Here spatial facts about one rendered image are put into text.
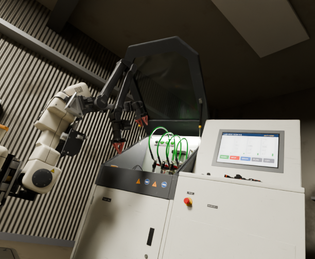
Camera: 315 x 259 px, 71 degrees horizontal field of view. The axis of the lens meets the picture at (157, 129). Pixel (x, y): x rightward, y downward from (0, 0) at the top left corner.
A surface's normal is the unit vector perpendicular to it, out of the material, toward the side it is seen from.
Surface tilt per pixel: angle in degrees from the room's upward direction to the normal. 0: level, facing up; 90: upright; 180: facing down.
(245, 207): 90
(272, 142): 76
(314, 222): 90
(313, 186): 90
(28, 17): 90
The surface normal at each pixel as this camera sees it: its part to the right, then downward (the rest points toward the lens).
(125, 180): -0.44, -0.42
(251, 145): -0.38, -0.62
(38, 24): 0.63, -0.14
